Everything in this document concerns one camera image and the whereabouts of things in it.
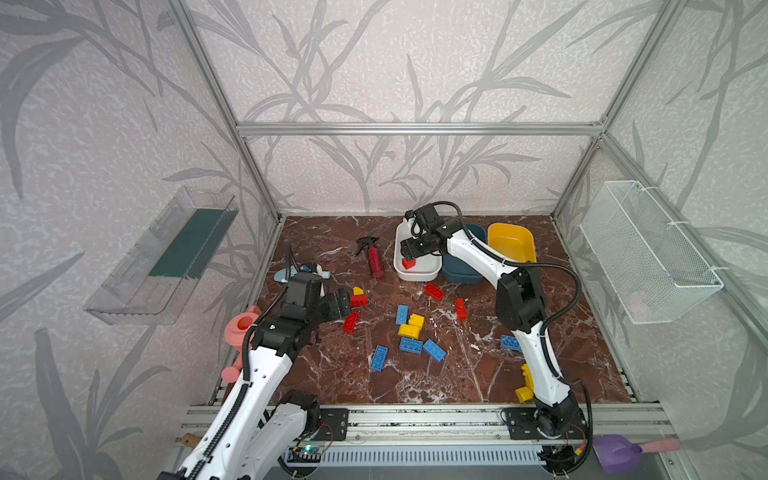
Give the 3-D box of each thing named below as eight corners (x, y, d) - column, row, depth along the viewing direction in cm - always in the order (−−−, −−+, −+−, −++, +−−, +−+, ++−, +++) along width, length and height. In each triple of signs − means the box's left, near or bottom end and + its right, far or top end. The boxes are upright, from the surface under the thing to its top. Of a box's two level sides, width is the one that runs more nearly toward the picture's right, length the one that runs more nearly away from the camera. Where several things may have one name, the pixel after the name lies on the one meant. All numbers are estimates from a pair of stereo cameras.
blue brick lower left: (370, 369, 85) (370, 366, 83) (377, 347, 89) (377, 345, 87) (382, 372, 84) (381, 370, 82) (388, 350, 88) (388, 348, 86)
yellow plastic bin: (484, 261, 109) (489, 249, 104) (484, 233, 118) (488, 221, 113) (529, 267, 108) (535, 255, 102) (525, 238, 116) (531, 226, 111)
